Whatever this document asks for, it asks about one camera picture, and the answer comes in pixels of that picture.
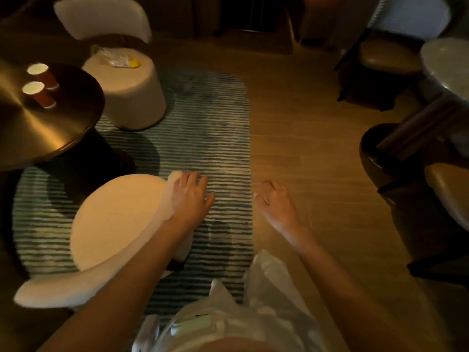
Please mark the person's right forearm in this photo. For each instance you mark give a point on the person's right forearm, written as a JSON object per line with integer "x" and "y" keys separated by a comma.
{"x": 340, "y": 293}

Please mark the cream round-seat chair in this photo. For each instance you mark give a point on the cream round-seat chair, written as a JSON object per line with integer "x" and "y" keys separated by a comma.
{"x": 113, "y": 219}

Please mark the white-back chair with brown seat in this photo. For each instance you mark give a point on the white-back chair with brown seat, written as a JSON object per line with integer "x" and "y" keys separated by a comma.
{"x": 390, "y": 54}

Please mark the person's left hand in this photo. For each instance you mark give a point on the person's left hand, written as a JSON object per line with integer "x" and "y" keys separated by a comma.
{"x": 188, "y": 205}

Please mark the round marble table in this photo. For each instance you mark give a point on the round marble table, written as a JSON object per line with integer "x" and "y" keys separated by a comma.
{"x": 447, "y": 65}

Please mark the small yellow object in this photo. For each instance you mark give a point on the small yellow object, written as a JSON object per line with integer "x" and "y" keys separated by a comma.
{"x": 134, "y": 62}

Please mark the red paper cup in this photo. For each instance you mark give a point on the red paper cup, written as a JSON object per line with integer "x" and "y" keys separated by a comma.
{"x": 39, "y": 94}
{"x": 44, "y": 75}

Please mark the cream pouf chair with backrest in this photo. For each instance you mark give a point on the cream pouf chair with backrest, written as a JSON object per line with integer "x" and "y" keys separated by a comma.
{"x": 128, "y": 95}

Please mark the person's white clothing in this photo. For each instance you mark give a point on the person's white clothing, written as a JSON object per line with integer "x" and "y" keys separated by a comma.
{"x": 263, "y": 311}

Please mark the person's left forearm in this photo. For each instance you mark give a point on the person's left forearm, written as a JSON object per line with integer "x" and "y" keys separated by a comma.
{"x": 124, "y": 293}

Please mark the green white striped rug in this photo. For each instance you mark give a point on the green white striped rug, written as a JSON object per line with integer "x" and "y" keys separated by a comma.
{"x": 209, "y": 135}

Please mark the person's right thumb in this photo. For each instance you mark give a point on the person's right thumb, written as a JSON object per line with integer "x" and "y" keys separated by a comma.
{"x": 261, "y": 202}

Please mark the person's left thumb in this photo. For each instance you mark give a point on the person's left thumb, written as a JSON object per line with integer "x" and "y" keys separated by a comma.
{"x": 209, "y": 201}

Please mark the clear plastic bag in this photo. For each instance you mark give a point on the clear plastic bag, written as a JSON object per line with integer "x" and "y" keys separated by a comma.
{"x": 111, "y": 56}

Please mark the dark chair with tan seat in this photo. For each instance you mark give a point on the dark chair with tan seat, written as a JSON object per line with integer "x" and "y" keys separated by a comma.
{"x": 450, "y": 190}

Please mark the person's left middle finger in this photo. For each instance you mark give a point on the person's left middle finger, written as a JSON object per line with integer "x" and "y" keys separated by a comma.
{"x": 193, "y": 180}

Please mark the person's right hand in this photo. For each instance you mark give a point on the person's right hand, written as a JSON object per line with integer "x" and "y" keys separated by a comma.
{"x": 280, "y": 212}

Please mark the round dark metal table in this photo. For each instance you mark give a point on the round dark metal table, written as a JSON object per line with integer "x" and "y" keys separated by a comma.
{"x": 44, "y": 128}

